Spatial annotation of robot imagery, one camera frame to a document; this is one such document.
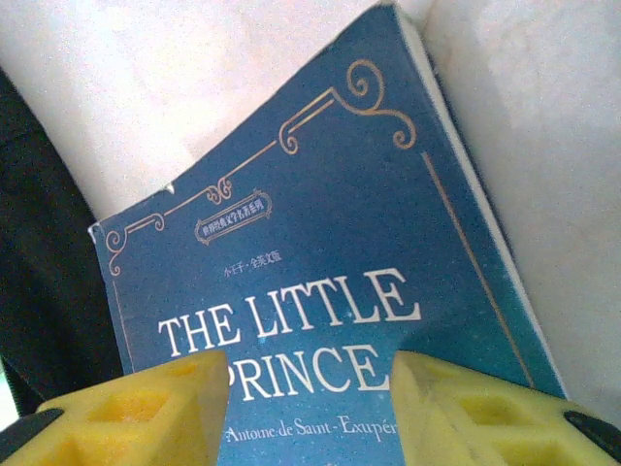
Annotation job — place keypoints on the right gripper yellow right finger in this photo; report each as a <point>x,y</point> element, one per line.
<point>485,427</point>

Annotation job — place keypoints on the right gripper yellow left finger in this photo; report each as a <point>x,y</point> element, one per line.
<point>121,427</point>

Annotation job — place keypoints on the black backpack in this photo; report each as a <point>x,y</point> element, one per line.
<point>39,267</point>

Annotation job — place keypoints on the blue Little Prince book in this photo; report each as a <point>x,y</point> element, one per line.
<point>339,218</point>

